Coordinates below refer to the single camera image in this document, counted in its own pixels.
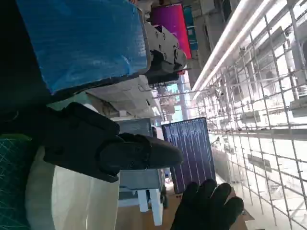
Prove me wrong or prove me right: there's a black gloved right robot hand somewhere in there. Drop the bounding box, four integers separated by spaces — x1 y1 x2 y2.
171 178 245 230

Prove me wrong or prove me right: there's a long white light strip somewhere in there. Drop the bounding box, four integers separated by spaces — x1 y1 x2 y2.
191 0 283 93

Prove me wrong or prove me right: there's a green cutting mat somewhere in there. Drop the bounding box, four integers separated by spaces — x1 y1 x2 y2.
0 133 33 230

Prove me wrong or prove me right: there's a blue poster panel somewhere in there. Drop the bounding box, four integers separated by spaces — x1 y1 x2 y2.
184 6 199 51

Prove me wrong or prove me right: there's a white wire grid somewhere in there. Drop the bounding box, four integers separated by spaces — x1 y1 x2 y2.
153 0 307 230

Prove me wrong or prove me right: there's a white office desk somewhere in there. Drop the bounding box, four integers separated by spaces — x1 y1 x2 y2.
85 74 162 118

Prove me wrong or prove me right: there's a monitor with purple screen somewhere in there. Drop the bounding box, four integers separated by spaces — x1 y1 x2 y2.
150 4 193 60

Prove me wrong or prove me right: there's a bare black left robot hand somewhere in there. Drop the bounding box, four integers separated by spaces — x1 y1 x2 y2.
0 0 188 183

